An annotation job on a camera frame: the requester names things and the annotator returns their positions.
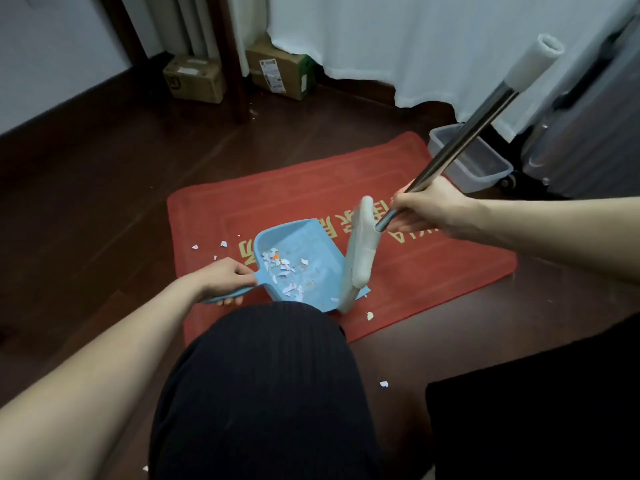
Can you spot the silver ribbed suitcase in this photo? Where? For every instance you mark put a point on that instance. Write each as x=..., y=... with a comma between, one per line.
x=590, y=144

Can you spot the small brown cardboard box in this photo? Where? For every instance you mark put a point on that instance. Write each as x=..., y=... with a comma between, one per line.
x=195, y=79

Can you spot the person's left hand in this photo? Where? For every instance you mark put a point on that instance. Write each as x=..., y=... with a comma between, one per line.
x=222, y=282

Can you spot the dark wooden furniture leg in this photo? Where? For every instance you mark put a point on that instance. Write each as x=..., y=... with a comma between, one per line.
x=125, y=29
x=230, y=59

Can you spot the clear plastic storage bin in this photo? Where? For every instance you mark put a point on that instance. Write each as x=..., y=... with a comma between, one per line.
x=475, y=167

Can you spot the cardboard box with green side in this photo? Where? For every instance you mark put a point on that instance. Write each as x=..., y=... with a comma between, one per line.
x=280, y=69

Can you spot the person's black trousers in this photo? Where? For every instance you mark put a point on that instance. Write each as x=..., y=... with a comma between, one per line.
x=260, y=394

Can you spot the red doormat gold lettering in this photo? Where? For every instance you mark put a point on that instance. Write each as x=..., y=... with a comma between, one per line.
x=425, y=274

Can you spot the person's left forearm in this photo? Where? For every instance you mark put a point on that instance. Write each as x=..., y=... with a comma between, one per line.
x=90, y=379

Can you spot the white curtain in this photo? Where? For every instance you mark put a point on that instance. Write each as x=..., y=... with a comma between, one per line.
x=400, y=44

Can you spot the beige curtain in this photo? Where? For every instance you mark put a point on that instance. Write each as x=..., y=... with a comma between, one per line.
x=175, y=19

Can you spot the person's right hand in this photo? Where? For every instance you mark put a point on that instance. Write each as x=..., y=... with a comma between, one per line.
x=435, y=209

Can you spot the white paper scraps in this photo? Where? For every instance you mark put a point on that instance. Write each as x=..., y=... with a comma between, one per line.
x=272, y=255

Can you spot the person's right forearm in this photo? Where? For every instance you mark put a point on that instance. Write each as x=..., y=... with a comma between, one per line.
x=560, y=234

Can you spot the blue plastic dustpan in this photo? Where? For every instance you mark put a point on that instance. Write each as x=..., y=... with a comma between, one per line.
x=315, y=244

